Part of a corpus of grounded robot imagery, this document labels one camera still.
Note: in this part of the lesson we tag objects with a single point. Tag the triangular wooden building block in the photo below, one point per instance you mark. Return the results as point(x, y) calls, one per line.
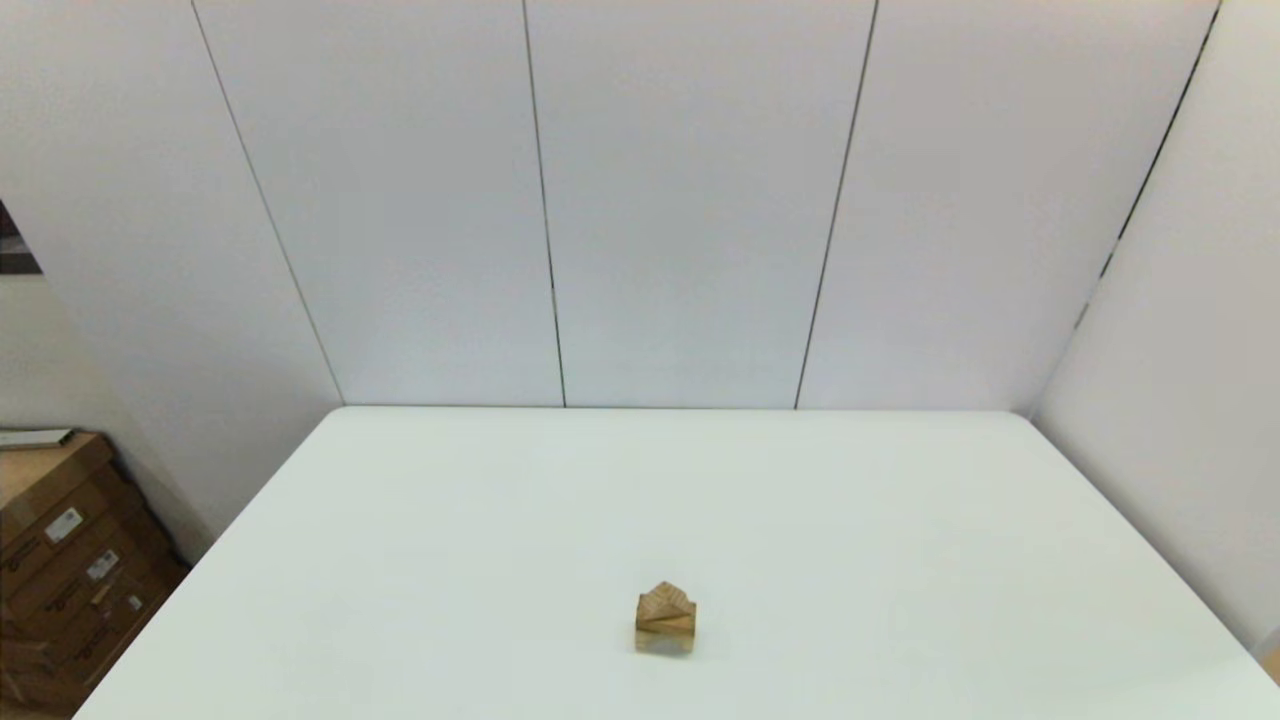
point(666, 603)

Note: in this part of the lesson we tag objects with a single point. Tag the rectangular wooden building block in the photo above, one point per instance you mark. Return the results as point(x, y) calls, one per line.
point(666, 626)

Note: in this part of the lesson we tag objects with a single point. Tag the arched wooden building block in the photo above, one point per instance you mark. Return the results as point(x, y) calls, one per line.
point(665, 645)

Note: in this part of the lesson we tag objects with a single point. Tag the brown cardboard box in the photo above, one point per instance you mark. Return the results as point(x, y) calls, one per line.
point(110, 628)
point(75, 578)
point(40, 480)

